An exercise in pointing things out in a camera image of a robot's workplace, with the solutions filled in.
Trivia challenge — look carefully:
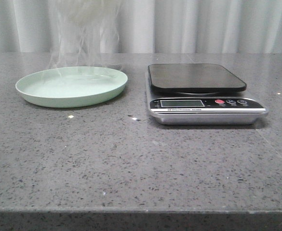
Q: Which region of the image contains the white vermicelli bundle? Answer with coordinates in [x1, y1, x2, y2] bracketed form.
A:
[47, 0, 122, 69]

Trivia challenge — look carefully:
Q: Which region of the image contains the silver black kitchen scale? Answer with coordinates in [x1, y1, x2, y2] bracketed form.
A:
[146, 64, 268, 125]

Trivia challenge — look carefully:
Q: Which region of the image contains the light green plate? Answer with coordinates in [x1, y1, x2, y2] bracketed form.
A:
[15, 66, 128, 108]

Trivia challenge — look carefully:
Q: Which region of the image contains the white curtain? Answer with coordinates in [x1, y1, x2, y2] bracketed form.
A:
[0, 0, 282, 53]

